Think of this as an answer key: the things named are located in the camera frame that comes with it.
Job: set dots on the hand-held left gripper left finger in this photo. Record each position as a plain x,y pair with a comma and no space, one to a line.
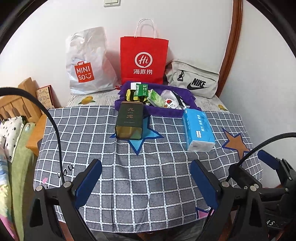
89,183

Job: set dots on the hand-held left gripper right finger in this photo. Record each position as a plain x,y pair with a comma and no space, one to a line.
203,183

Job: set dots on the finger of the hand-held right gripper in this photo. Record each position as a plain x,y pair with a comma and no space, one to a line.
245,176
269,160

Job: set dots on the white fruit print packet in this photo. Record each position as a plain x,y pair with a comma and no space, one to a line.
170,103

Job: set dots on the yellow mesh pouch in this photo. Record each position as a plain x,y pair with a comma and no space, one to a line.
131,96

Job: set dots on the light green tissue packet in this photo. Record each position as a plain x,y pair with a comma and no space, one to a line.
156,98

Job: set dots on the dark green packet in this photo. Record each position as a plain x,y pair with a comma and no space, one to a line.
141,90

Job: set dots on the white sponge block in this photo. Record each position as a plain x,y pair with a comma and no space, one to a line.
134,85

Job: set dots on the grey checked tablecloth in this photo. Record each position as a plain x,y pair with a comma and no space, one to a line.
138,185

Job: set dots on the blue tissue pack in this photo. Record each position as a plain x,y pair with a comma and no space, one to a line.
196,129

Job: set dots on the green blanket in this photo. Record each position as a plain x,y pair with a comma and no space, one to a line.
23,180

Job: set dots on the dark green tin box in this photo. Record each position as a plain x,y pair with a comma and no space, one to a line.
128,118

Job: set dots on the fruit print sheet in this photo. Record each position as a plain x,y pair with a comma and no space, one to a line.
97,100

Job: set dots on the purple towel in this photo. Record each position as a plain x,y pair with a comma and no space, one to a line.
161,111

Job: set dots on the pastel printed quilt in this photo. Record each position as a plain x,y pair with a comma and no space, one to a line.
4,197

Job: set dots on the polka dot pillow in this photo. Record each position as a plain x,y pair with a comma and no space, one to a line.
11,134

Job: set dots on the patterned gift box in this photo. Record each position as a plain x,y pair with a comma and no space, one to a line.
44,97

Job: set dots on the grey waist bag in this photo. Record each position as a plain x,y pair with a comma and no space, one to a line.
198,74

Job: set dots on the curved wooden headboard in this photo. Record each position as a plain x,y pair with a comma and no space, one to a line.
233,46

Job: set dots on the white plastic shopping bag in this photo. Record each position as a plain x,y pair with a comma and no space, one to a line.
85,51

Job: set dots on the red paper bag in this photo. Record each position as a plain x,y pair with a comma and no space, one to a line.
143,46

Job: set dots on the white light switch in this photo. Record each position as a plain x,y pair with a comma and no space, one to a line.
112,2

